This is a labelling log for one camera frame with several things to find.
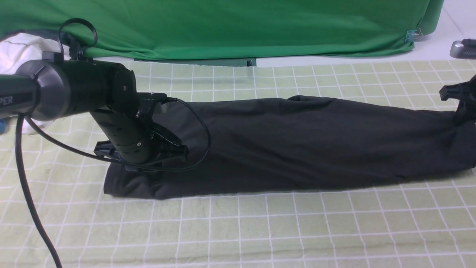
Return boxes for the green backdrop cloth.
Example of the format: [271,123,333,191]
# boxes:
[1,0,443,60]

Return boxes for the dark green metal base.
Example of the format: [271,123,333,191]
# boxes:
[134,58,257,67]

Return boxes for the blue object at edge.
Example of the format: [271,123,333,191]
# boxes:
[0,119,7,134]

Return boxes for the crumpled white shirt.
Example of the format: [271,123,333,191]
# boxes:
[0,33,71,135]

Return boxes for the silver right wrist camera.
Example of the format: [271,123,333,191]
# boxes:
[449,38,476,60]

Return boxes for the dark gray long-sleeve shirt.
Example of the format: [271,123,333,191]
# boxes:
[103,95,476,200]

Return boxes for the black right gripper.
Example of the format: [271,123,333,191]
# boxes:
[439,75,476,120]

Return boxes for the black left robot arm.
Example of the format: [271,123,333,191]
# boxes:
[0,58,188,171]

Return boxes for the light green checkered tablecloth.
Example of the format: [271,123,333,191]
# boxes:
[22,60,476,268]

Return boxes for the blue binder clip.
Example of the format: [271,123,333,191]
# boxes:
[403,28,424,44]

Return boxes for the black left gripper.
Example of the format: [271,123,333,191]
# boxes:
[94,124,189,172]

